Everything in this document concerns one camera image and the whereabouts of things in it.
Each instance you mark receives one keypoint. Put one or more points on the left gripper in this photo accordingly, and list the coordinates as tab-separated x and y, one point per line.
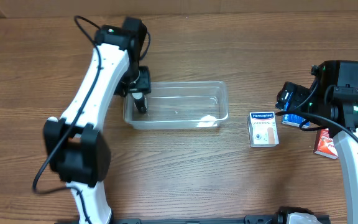
142	80

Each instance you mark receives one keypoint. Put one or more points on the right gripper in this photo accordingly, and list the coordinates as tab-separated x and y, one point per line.
298	91

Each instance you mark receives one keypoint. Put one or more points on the black bottle white cap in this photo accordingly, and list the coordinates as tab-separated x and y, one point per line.
140	102

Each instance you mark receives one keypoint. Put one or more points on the blue medicine box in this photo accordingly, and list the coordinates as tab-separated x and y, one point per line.
292	119

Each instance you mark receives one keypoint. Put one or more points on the white Hansaplast plaster box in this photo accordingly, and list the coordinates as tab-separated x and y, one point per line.
262	129

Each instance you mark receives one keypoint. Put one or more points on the red medicine box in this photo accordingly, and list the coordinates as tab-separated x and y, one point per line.
324	145

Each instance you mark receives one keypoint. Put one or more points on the orange bottle white cap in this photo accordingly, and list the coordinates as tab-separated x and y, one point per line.
54	119

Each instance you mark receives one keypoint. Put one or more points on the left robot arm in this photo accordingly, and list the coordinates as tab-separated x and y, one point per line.
76	148

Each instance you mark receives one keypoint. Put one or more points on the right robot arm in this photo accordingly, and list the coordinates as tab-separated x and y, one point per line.
331	103

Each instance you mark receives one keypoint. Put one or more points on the clear plastic container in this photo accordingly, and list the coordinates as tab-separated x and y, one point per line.
180	105

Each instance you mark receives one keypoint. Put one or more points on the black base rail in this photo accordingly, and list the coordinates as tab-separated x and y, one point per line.
249	219

